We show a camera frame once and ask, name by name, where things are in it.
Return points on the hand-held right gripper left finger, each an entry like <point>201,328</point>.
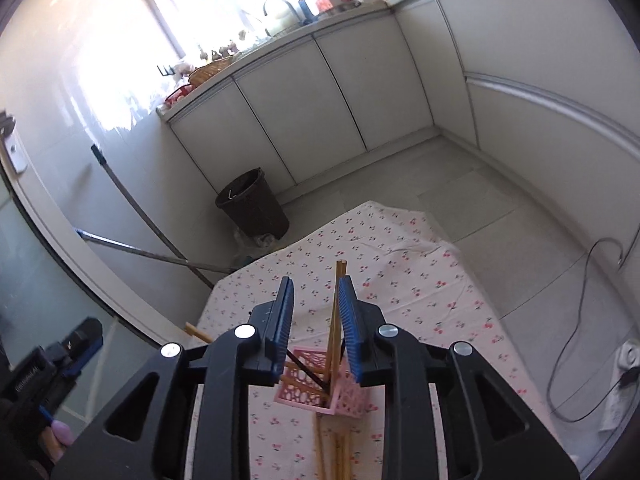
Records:
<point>282,320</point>

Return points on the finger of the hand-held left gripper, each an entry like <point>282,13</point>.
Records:
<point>82,340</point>

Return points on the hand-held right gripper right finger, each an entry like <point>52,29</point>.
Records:
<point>350,330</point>

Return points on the black chopstick with gold band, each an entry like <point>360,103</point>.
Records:
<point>307,372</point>

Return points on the pink perforated utensil holder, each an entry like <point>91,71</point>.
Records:
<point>350,400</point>

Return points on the bundle of bamboo chopsticks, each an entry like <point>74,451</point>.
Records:
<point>340,455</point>

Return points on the person's left forearm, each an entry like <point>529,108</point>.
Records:
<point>60,437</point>

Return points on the cherry print tablecloth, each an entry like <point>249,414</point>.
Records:
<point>425,310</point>

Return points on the clear plastic bag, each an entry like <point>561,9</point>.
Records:
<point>260,245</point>

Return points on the frosted glass sliding door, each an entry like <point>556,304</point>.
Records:
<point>30,270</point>

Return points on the dark woven trash bin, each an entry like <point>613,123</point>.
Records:
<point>252,205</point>

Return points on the white cabinet with doors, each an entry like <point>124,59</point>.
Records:
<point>325,95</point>

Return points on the red plastic basket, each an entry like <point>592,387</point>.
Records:
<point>180,96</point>

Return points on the wicker basket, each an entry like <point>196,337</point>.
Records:
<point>210,70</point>

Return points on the row of small figurines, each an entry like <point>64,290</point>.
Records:
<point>222,51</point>

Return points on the white cabinet with drawers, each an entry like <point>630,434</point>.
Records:
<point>525,110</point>

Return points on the dish rack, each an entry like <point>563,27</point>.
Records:
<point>285,16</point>

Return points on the kitchen window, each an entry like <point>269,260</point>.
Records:
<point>200,5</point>

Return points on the black wall hook rack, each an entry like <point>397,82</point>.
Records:
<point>165,71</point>

